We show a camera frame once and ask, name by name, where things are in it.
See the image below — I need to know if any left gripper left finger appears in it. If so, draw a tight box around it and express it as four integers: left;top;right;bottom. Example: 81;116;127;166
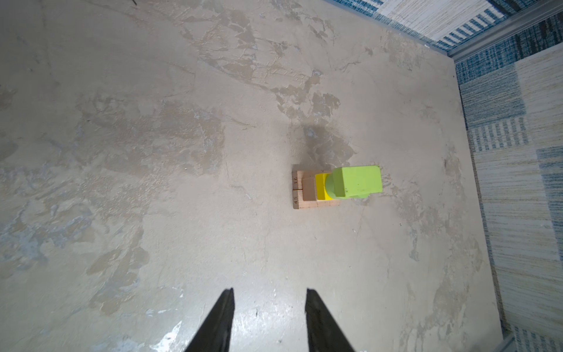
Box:
184;288;235;352

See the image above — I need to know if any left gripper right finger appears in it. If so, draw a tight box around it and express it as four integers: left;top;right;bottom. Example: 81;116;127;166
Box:
305;289;354;352

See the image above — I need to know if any yellow rectangular block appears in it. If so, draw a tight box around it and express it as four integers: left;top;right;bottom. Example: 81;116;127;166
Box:
315;173;334;201

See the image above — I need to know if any green rectangular block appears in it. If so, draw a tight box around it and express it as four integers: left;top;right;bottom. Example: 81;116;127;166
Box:
325;166;383;199

